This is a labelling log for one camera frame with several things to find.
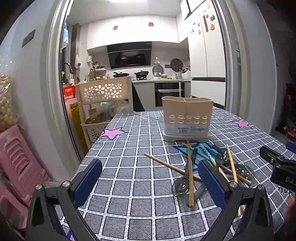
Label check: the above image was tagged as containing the clear plastic bag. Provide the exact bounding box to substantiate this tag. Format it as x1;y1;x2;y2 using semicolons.
110;100;130;114

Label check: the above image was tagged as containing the black range hood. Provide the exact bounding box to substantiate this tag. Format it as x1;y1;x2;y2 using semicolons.
107;42;152;69

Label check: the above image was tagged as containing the beige flower-cutout storage cart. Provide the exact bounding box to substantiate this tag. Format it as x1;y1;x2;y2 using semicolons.
75;76;135;142

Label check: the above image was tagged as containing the dark cooking pot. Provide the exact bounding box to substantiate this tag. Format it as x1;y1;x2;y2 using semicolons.
134;70;150;79

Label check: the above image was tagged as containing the metal spice rack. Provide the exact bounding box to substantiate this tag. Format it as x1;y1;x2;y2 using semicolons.
89;66;107;81

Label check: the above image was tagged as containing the pink plastic stool stack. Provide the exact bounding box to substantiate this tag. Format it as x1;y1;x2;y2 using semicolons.
0;125;50;234

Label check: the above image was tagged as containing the white refrigerator with magnets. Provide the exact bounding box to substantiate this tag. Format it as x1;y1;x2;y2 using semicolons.
187;0;226;78

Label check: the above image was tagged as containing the beige plastic utensil holder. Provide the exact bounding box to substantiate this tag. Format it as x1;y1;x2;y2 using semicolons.
161;95;214;142

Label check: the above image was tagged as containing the blue floral chopstick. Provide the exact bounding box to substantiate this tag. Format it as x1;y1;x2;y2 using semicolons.
199;143;216;166

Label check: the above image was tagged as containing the black built-in oven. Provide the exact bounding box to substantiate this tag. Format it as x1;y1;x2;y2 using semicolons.
154;82;185;108

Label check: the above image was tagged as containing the dark wall switch panel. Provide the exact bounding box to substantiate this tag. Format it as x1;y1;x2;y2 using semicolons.
22;29;36;48

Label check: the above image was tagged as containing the bag of white beads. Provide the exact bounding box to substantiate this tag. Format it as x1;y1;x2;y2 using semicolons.
0;56;18;130

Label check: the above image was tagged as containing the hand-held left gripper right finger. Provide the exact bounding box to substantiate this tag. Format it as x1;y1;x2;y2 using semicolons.
198;160;274;241

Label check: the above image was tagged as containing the yellow oil bottle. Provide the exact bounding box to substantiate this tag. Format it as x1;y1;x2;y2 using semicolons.
65;100;89;152

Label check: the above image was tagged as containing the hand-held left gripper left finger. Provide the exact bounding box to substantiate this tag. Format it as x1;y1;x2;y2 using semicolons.
25;159;103;241

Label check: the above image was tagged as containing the dark round steamer rack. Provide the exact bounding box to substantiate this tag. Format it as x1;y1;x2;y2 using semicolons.
170;58;183;71

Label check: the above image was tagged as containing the dark utensil handle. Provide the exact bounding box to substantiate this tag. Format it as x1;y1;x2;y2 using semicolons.
194;184;207;200

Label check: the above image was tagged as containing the red plastic basket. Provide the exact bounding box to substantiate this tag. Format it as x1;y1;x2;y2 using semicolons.
63;85;77;100

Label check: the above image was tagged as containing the grey checkered star tablecloth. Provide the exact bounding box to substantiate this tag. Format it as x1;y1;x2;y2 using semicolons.
67;108;296;241

